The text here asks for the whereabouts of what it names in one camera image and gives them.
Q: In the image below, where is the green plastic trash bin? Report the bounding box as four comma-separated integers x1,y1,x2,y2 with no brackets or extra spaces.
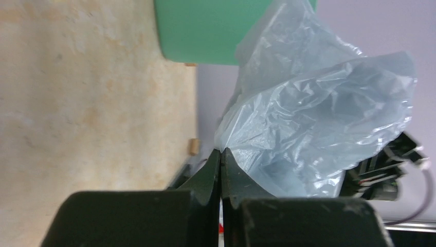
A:
154,1,333,75

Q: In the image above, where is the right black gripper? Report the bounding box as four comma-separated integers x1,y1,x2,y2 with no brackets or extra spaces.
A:
340,132,426,201

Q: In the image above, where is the light blue plastic bag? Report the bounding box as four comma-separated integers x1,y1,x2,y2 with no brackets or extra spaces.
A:
214,1,417,198

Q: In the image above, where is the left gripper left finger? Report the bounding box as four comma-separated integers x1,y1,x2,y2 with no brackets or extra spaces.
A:
42,150,221,246

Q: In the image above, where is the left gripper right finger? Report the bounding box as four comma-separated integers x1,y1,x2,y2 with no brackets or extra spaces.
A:
221,149,393,246

